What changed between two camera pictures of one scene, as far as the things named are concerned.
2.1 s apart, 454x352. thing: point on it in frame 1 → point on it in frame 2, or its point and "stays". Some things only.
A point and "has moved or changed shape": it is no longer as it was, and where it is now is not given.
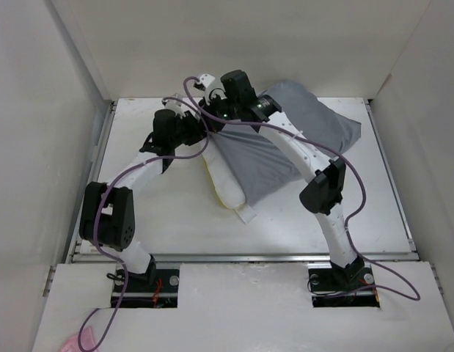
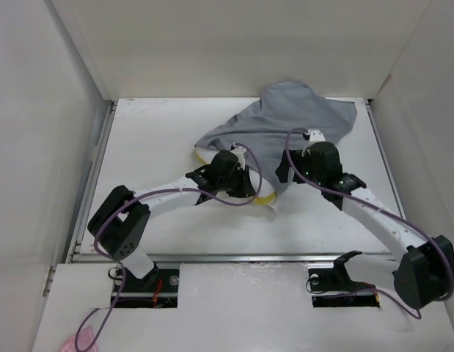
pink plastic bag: [72, 344] stays
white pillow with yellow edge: [230, 191] has moved or changed shape
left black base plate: [142, 294] stays
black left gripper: [191, 122] → [243, 189]
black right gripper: [207, 108] → [297, 158]
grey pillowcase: [257, 165] has moved or changed shape
